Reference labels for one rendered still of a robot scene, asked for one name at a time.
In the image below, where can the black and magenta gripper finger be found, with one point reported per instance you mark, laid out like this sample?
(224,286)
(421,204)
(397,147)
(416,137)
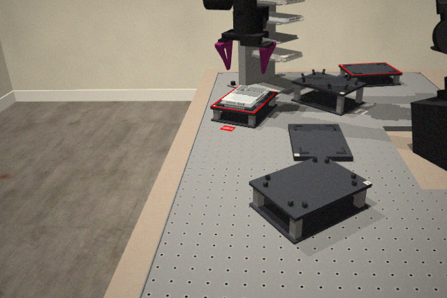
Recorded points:
(265,54)
(220,49)

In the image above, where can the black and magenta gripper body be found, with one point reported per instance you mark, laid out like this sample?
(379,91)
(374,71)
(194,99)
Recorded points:
(244,29)

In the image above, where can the white multi-well plate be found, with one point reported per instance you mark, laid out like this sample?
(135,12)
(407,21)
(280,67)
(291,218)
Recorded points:
(245,96)
(282,55)

